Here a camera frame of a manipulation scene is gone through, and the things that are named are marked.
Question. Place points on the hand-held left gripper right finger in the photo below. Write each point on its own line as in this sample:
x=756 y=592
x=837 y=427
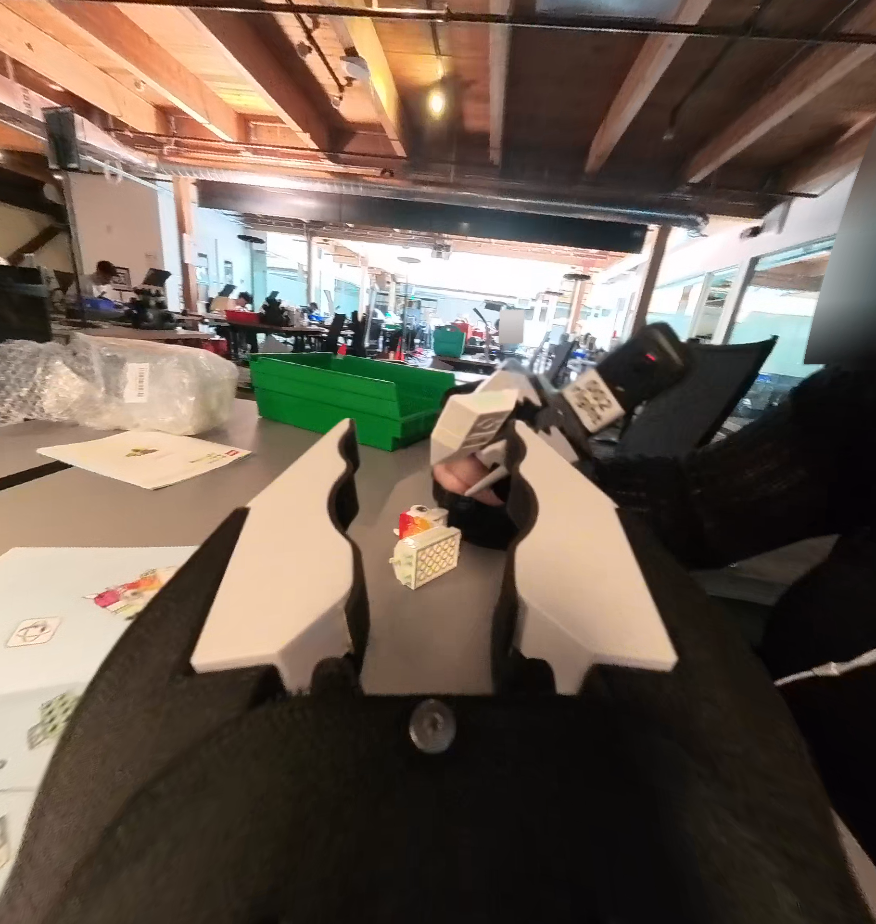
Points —
x=589 y=577

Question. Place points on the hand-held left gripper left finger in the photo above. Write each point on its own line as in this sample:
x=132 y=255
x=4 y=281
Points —
x=279 y=577

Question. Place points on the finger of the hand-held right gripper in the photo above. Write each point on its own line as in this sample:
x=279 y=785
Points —
x=513 y=379
x=497 y=458

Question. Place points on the person's right forearm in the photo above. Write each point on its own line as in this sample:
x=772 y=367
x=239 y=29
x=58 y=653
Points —
x=733 y=491

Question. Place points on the lego head with eye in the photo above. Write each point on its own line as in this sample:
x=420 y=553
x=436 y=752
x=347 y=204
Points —
x=420 y=518

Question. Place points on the white studded lego block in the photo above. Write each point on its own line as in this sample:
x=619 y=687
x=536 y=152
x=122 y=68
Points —
x=430 y=559

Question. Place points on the open lego instruction booklet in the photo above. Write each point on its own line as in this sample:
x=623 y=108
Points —
x=48 y=599

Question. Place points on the person's right hand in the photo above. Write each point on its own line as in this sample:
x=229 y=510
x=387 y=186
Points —
x=456 y=480

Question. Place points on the dark green storage crate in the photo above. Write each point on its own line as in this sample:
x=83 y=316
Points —
x=452 y=339

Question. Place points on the black office chair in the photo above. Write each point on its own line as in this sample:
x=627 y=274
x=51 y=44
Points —
x=726 y=390

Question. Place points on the white closed booklet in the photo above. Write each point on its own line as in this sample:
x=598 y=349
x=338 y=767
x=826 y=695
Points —
x=149 y=458

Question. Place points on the green plastic storage bin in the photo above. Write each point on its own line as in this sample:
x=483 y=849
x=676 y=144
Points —
x=322 y=404

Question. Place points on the clear plastic bag white label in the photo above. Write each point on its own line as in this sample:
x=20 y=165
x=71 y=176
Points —
x=163 y=390

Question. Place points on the red storage bin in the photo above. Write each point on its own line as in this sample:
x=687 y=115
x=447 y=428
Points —
x=246 y=316

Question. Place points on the ceiling light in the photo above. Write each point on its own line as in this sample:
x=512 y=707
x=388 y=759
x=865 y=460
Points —
x=435 y=101

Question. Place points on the bubble wrap roll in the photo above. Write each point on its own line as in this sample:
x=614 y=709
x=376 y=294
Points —
x=19 y=382

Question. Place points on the white smoke detector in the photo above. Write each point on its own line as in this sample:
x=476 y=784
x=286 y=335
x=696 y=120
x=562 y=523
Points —
x=355 y=68

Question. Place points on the black computer monitor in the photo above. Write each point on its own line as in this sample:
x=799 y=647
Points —
x=12 y=303

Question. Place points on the brown wooden post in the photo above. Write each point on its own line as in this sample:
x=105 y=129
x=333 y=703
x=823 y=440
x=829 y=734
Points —
x=651 y=281

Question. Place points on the black ceiling duct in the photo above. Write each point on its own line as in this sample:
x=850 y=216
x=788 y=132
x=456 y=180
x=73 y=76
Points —
x=409 y=216

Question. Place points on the black wall speaker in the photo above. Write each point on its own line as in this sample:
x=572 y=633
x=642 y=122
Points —
x=62 y=137

